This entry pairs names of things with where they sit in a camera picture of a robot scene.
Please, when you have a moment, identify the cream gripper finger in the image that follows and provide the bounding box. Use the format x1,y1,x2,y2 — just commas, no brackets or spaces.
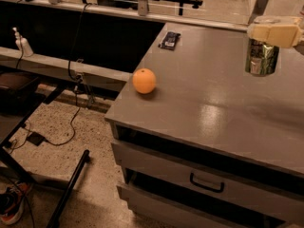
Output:
254,15,301,25
247,24,303,48

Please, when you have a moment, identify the green soda can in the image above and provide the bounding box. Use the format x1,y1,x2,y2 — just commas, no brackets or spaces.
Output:
245,39,279,76

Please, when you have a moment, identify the dark snack bar wrapper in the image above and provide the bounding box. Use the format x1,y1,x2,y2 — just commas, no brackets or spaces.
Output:
159,31,181,50

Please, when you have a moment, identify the orange fruit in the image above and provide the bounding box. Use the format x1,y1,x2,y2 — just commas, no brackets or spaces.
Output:
132,68,156,94

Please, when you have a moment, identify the grey upper drawer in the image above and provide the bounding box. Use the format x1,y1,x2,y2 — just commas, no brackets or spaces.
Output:
111,141,304,225

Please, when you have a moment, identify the grey drawer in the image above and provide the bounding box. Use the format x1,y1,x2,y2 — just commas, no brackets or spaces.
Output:
117,182,246,228
111,141,304,225

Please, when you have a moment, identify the grey lower drawer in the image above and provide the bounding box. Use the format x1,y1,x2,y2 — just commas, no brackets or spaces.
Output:
117,182,246,228

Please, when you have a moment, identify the black metal table leg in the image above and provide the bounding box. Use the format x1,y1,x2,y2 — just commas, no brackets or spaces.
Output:
47,150,90,228

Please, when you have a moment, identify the white dispenser bottle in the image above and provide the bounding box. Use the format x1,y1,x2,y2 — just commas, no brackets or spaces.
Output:
13,28,33,57

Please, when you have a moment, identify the dark side desk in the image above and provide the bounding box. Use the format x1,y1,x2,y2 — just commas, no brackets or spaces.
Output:
0,72,67,189

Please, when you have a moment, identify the black power adapter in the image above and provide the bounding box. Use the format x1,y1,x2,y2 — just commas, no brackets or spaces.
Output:
27,132,46,146

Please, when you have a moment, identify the orange white sneaker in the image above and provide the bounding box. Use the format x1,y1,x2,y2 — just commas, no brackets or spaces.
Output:
0,180,32,225

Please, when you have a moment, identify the grey metal bracket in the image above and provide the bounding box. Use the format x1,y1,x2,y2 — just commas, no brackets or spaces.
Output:
248,0,269,24

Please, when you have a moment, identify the grey metal post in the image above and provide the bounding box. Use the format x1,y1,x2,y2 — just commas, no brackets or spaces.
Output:
138,0,148,16

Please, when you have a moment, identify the black drawer handle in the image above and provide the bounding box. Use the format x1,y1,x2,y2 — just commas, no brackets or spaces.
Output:
189,173,225,193

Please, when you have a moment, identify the black power cable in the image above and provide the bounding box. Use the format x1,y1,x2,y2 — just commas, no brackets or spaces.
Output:
44,3,93,147

